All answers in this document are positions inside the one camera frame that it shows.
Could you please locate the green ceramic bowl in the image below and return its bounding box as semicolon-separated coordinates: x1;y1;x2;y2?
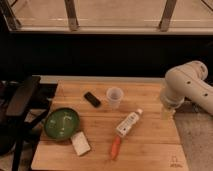
44;108;80;141

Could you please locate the small black box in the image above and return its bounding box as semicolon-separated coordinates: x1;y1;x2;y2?
84;92;101;107

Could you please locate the white sponge block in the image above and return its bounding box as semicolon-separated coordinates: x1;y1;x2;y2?
71;131;91;156

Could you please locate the white labelled bottle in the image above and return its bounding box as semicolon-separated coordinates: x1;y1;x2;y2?
116;109;143;137

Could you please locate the black office chair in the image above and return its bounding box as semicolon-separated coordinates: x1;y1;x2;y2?
0;76;50;171

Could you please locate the translucent plastic cup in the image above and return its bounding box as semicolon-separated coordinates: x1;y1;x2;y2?
106;87;124;109

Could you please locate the wooden cutting board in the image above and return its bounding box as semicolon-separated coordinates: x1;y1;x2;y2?
31;81;188;171

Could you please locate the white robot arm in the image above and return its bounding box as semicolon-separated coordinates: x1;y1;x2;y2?
159;61;213;119

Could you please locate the metal window frame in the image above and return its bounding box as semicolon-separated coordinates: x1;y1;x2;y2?
0;0;213;35

